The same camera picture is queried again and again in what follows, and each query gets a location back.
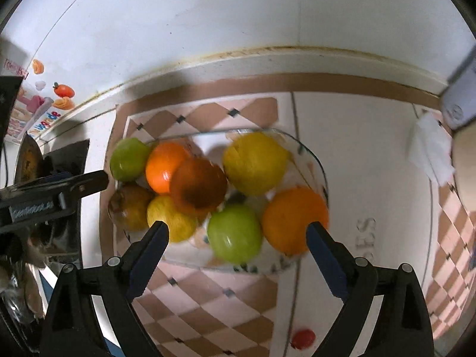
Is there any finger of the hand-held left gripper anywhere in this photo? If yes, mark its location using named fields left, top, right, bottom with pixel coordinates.
left=0, top=170, right=109, bottom=203

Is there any orange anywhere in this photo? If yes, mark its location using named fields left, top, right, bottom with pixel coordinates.
left=145, top=142, right=192, bottom=195
left=261, top=188, right=330, bottom=256

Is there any yellow apple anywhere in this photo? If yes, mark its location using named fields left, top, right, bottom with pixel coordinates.
left=222, top=132, right=291, bottom=196
left=146, top=194, right=198, bottom=243

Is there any colourful wall sticker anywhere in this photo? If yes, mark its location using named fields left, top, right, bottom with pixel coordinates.
left=2, top=57, right=77, bottom=145

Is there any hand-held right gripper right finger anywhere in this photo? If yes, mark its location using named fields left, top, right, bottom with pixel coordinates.
left=306, top=222, right=436, bottom=357

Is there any small red cherry tomato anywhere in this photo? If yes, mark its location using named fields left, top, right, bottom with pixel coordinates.
left=291, top=328, right=317, bottom=350

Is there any black glass gas stove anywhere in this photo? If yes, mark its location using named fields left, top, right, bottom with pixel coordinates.
left=35, top=139, right=92, bottom=268

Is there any black range hood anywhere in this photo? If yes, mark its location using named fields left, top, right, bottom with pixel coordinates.
left=0, top=76, right=24, bottom=143

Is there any checkered brown table mat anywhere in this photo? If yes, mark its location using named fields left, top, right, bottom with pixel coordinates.
left=98, top=72, right=476, bottom=357

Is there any white tissue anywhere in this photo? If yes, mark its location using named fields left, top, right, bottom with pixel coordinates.
left=407, top=113, right=456, bottom=187

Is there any floral oval plate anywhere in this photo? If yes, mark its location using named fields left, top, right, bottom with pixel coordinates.
left=112, top=128, right=330, bottom=274

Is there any brown green apple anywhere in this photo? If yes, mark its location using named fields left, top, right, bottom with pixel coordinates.
left=108, top=182, right=155, bottom=232

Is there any black wok with metal handle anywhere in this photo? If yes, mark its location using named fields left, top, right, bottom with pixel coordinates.
left=14, top=134, right=47, bottom=191

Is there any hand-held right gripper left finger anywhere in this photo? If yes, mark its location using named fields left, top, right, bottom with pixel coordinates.
left=39, top=221, right=170, bottom=357

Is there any reddish brown round fruit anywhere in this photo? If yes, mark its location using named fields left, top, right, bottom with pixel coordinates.
left=170, top=158, right=228, bottom=211

